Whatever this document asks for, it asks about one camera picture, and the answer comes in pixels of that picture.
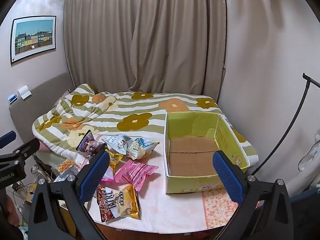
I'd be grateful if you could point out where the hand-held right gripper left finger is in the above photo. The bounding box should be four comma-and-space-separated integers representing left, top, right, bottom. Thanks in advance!
27, 149, 111, 240

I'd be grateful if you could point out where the silver white snack packet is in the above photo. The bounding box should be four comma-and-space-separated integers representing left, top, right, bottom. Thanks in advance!
101, 134, 134, 155

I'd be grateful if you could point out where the floral striped blanket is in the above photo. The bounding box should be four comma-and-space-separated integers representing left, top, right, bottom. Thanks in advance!
32, 83, 259, 167

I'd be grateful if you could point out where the purple snack packet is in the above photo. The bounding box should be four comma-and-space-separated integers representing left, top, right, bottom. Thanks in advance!
76, 129, 105, 156

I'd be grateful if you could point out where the beige curtain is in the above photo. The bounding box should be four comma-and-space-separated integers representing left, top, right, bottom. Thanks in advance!
64, 0, 228, 101

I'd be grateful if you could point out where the white yellow blue snack packet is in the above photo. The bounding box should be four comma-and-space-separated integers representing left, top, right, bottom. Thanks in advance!
127, 137, 160, 160

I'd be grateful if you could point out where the black lamp stand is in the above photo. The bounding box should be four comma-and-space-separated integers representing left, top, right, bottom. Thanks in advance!
251, 73, 320, 176

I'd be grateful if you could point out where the pink floral cloth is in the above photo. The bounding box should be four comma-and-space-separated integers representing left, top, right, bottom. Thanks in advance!
202, 187, 251, 229

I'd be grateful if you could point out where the grey headboard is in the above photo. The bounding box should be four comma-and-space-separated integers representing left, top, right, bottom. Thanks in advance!
9, 72, 75, 140

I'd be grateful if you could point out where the yellow red snack packet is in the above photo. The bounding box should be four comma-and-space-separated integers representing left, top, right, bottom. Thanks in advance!
96, 184, 140, 222

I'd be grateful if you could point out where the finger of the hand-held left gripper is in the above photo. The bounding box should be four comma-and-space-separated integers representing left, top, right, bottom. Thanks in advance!
0, 130, 17, 149
0, 138, 41, 166

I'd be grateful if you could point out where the clear plastic bag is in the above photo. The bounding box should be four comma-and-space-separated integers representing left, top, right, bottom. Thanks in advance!
297, 133, 320, 171

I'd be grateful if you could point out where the pink bed sheet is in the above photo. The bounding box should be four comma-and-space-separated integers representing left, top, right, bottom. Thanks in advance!
37, 142, 54, 153

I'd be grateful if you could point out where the green cardboard box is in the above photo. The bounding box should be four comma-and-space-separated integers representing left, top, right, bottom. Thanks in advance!
164, 112, 250, 195

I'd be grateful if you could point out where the clear glass jar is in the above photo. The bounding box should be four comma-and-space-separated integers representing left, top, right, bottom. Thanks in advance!
30, 164, 47, 183

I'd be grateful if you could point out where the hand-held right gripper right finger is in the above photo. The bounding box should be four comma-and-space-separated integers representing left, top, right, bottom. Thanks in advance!
212, 150, 295, 240

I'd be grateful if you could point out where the person's left hand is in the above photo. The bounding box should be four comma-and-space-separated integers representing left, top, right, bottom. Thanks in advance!
5, 194, 18, 219

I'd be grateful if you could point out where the framed wall poster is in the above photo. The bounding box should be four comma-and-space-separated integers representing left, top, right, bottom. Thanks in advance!
10, 15, 57, 65

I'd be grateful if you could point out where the waffle print snack packet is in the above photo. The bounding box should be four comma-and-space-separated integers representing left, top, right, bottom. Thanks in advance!
53, 157, 81, 183

